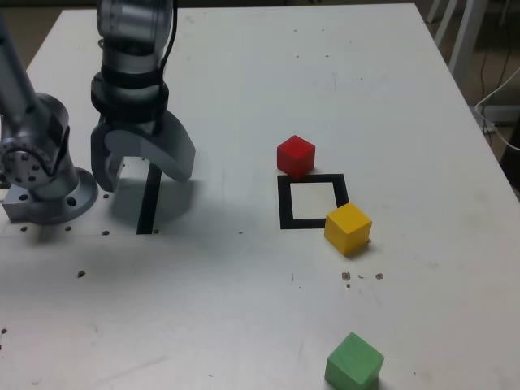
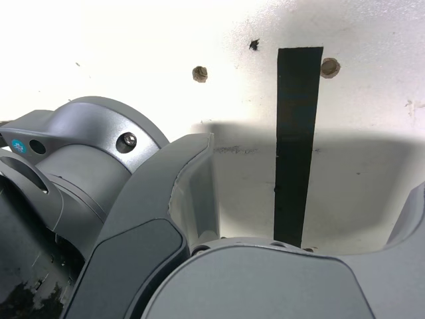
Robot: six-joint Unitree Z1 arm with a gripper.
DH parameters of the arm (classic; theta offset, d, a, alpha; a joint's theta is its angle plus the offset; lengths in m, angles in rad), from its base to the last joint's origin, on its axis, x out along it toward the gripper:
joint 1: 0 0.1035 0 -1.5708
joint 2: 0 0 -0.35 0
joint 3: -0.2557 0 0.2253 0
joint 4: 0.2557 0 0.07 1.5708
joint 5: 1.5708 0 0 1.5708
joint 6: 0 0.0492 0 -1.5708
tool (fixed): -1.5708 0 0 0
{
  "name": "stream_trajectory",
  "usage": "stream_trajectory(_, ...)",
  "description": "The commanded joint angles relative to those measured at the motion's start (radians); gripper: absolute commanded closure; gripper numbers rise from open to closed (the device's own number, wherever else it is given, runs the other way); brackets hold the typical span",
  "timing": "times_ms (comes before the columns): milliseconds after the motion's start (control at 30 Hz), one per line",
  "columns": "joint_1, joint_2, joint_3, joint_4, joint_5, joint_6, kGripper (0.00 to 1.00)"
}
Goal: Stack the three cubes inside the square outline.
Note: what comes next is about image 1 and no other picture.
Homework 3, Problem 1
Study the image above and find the green cube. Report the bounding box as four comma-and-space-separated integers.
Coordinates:
323, 331, 385, 390

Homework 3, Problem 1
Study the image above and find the red cube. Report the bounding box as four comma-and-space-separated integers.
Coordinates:
276, 134, 317, 180

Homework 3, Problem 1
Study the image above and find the white cable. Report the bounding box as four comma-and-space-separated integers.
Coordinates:
474, 67, 520, 152

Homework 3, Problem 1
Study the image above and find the black tape square outline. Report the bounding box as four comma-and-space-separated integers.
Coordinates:
277, 173, 350, 231

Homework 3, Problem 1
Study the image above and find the black tape strip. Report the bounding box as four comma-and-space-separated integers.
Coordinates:
136, 158, 163, 236

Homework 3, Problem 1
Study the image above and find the white furniture leg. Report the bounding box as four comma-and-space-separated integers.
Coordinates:
446, 0, 488, 78
432, 0, 460, 46

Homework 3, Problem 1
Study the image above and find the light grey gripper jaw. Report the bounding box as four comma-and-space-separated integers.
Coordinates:
103, 111, 197, 183

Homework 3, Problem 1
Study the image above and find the yellow cube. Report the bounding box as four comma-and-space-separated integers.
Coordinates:
323, 202, 373, 258

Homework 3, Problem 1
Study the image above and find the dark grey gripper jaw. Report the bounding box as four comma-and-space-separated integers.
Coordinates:
89, 121, 125, 193

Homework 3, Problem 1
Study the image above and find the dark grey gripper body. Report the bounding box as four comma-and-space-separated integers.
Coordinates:
97, 110, 168, 137

